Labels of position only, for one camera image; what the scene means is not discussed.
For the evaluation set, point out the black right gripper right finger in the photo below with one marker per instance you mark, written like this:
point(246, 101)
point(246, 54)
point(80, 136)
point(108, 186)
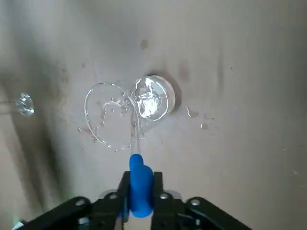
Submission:
point(172, 213)

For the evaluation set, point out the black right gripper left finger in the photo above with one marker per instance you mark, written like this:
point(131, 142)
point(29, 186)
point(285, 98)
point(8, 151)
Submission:
point(105, 210)

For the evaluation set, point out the glass pipette with blue bulb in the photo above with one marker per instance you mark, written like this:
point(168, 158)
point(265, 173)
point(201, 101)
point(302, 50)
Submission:
point(141, 187)

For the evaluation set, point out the clear glass beaker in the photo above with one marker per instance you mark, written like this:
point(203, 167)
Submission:
point(153, 100)

